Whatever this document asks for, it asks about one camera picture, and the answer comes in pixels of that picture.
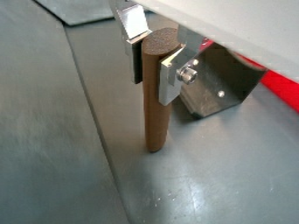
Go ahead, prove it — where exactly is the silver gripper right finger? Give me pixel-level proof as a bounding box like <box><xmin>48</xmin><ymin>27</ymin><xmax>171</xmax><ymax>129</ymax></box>
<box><xmin>159</xmin><ymin>25</ymin><xmax>203</xmax><ymax>106</ymax></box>

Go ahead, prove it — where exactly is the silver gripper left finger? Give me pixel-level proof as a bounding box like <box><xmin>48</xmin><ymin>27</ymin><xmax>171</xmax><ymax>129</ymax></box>
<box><xmin>108</xmin><ymin>0</ymin><xmax>151</xmax><ymax>84</ymax></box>

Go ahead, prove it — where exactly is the brown oval peg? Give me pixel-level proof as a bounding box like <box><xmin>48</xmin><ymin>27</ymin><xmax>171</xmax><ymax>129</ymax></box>
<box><xmin>142</xmin><ymin>27</ymin><xmax>181</xmax><ymax>152</ymax></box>

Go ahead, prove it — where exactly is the red shape-sorting board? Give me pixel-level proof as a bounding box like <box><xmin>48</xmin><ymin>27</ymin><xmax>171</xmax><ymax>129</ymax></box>
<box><xmin>201</xmin><ymin>40</ymin><xmax>299</xmax><ymax>114</ymax></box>

